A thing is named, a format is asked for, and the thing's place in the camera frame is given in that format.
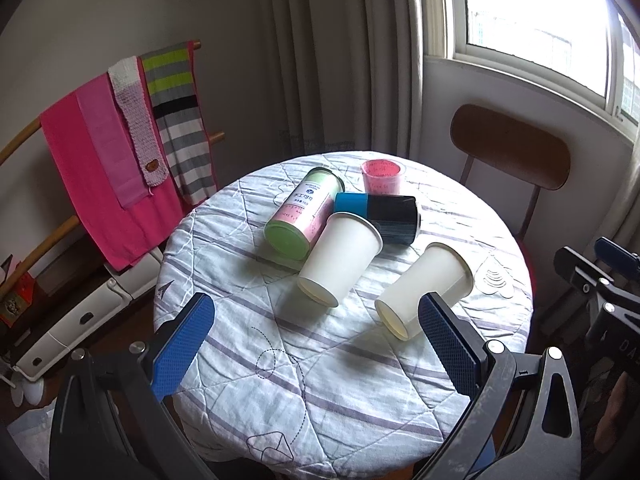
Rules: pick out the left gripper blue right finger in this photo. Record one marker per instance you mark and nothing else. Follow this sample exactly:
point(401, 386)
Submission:
point(468, 359)

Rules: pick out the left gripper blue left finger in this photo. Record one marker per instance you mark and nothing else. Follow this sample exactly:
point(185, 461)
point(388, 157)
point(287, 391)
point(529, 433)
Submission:
point(157, 367)

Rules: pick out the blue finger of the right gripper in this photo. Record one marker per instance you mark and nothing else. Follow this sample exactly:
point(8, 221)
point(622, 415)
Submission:
point(621, 260)

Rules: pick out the green pink cylindrical canister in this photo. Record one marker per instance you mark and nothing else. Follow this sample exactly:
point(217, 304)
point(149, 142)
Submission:
point(297, 224)

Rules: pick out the white paper cup right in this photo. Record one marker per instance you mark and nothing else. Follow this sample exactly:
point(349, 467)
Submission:
point(439, 269)

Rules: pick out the white paper cup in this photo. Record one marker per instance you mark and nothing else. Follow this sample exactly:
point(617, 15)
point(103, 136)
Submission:
point(344, 250)
point(439, 269)

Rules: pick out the blue black cylindrical cup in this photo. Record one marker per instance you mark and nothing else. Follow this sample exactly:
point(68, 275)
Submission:
point(396, 217)

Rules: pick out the white paper cup left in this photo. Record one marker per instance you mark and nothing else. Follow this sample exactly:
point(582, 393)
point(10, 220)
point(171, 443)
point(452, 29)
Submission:
point(344, 250)

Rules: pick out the pink plastic cup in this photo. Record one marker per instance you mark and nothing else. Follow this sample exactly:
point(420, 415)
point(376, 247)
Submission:
point(381, 177)

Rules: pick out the white striped quilted tablecloth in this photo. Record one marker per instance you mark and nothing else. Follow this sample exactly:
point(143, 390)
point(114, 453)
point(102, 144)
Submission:
point(318, 393)

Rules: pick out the bright pink towel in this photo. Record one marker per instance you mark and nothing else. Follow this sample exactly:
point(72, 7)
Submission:
point(123, 236)

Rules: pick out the brown wooden chair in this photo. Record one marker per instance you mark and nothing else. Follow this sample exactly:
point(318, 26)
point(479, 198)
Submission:
point(525, 152)

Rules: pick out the wooden towel rack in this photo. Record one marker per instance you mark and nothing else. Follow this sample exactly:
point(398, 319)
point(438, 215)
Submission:
point(35, 216)

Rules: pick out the light pink cloth strip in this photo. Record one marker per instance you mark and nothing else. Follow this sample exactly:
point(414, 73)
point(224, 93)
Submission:
point(111, 140)

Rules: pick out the green grey striped cloth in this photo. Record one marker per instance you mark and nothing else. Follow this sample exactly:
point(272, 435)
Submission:
point(175, 106)

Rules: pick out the white pink knitted scarf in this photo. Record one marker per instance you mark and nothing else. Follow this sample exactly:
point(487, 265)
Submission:
point(129, 94)

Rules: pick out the beige curtain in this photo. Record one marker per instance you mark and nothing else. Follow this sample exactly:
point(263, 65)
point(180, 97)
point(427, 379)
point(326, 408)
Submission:
point(346, 74)

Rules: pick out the white window frame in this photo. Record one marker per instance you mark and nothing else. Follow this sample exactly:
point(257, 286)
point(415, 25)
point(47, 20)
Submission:
point(584, 50)

